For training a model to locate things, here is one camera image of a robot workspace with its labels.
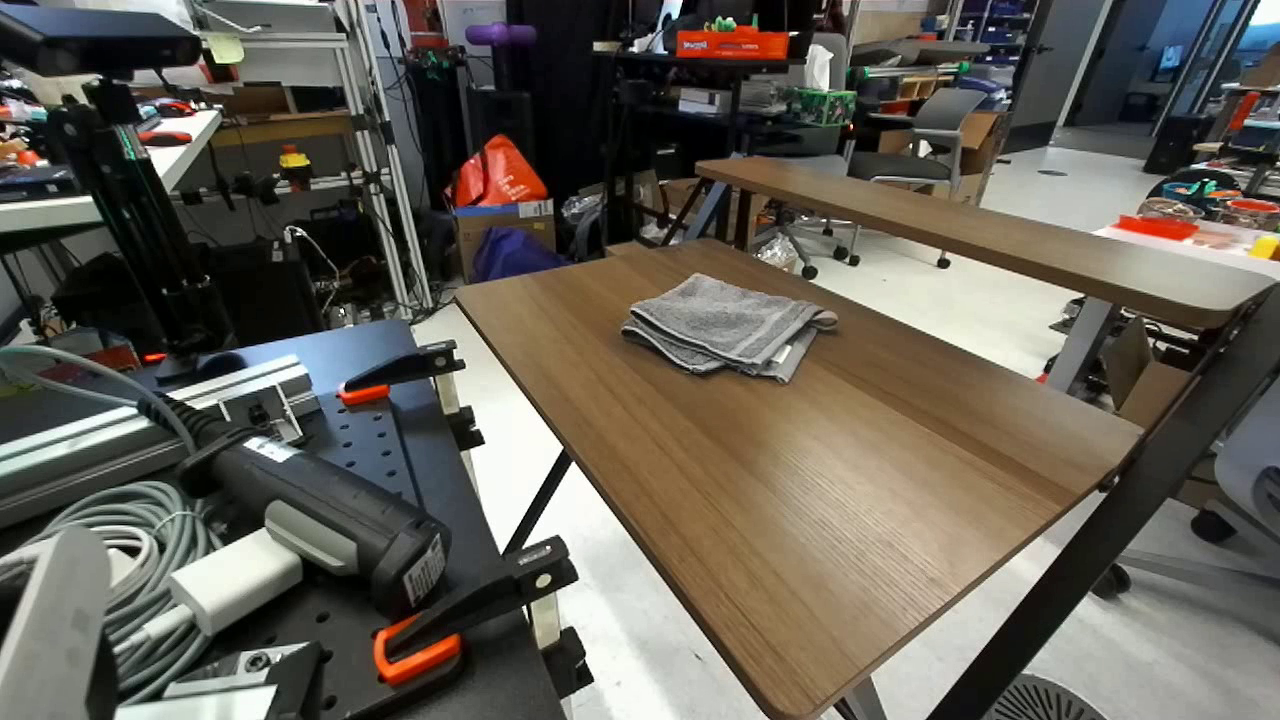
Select metal bracket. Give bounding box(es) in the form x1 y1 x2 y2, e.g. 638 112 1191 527
118 640 327 720

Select grey folded towel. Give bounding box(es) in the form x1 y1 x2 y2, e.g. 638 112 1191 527
620 273 839 385

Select grey flat panel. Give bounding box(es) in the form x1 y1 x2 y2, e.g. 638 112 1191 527
0 526 120 720

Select cardboard box with white label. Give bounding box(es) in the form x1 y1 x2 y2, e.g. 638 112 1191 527
454 199 558 283

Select coil of grey cable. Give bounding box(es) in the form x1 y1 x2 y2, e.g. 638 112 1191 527
0 480 227 703

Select white power adapter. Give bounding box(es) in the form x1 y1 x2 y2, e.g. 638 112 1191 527
167 527 305 637

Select long wooden table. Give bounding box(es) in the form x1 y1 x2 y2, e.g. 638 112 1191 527
694 155 1280 396

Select white metal shelf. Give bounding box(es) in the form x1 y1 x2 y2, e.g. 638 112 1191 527
188 0 434 313

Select black and orange clamp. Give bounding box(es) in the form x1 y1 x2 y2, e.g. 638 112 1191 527
372 535 597 701
336 340 487 452

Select orange bag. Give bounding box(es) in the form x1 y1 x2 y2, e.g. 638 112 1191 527
445 134 550 209

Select white table with containers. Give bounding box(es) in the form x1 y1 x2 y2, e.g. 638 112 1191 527
1094 213 1280 282

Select black desk with shelf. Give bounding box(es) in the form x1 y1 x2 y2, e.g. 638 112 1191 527
594 40 853 247

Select open cardboard box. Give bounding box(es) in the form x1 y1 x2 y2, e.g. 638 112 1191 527
1103 318 1223 512

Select purple bag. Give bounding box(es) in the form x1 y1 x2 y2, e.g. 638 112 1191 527
471 225 572 284

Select purple dumbbell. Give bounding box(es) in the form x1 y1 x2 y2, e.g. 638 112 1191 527
464 21 539 49

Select large cardboard box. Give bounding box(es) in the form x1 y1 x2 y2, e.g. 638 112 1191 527
878 109 1012 207

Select floor fan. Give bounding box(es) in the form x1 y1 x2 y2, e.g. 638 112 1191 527
985 673 1111 720

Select aluminium rail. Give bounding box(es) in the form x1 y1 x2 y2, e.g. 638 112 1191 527
0 354 322 528

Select light grey office chair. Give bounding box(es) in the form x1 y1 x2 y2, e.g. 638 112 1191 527
1090 398 1280 643

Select green patterned box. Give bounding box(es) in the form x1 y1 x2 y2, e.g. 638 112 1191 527
784 87 859 127

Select camera on tripod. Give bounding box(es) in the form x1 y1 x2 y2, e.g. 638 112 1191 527
0 5 237 382

